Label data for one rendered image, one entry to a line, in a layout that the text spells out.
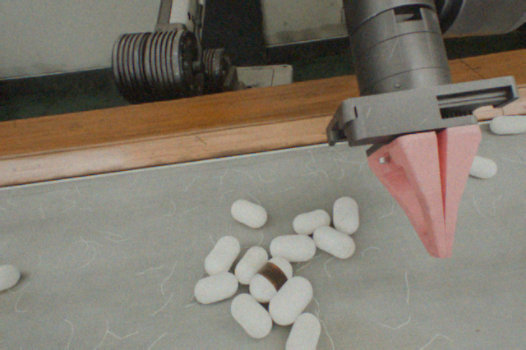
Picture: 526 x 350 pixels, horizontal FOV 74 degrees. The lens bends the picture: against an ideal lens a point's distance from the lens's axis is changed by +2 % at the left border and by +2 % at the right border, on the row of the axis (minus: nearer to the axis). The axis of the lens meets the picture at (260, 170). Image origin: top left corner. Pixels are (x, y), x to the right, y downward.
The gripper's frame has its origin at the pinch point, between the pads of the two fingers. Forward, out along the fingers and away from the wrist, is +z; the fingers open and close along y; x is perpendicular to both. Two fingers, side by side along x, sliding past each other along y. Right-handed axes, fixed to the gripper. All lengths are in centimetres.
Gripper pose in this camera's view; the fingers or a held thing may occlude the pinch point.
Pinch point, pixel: (437, 243)
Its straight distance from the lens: 25.0
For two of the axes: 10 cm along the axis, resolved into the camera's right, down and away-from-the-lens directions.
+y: 9.9, -1.3, 0.1
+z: 1.3, 9.8, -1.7
